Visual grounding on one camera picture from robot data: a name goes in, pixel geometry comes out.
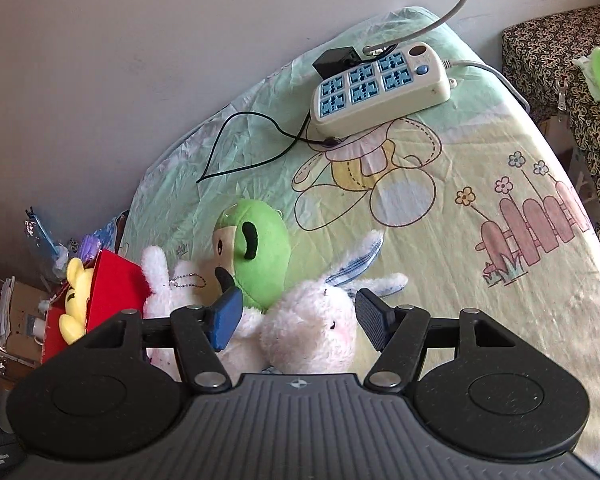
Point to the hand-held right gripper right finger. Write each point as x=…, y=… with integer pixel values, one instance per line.
x=372, y=320

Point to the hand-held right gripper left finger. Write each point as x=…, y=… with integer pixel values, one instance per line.
x=225, y=320

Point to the plush rabbit with checked ears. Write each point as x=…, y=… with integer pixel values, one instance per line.
x=305, y=330

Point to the white plush rabbit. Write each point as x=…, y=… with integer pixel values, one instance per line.
x=160, y=285

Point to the green hooded plush doll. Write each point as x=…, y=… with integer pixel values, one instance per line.
x=265, y=255

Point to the red cardboard box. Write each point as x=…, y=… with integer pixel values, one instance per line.
x=115, y=290

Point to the yellow plush bear pink shirt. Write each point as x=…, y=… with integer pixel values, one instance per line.
x=77, y=300

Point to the blue patterned cloth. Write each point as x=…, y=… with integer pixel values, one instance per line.
x=115, y=230

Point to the stack of white papers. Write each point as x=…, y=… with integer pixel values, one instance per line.
x=5, y=305

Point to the brown cardboard box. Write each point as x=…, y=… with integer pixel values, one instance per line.
x=22, y=305

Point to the purple tissue pack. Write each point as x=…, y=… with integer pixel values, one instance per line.
x=90, y=247

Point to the blue plastic bag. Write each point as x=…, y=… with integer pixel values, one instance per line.
x=42, y=240

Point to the cream and blue power strip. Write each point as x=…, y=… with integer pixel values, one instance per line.
x=380, y=100

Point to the black power adapter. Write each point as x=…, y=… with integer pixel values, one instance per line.
x=337, y=62

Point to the metal clip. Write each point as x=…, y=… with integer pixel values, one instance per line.
x=561, y=91

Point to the patterned brown sofa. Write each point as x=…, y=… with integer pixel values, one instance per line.
x=555, y=45

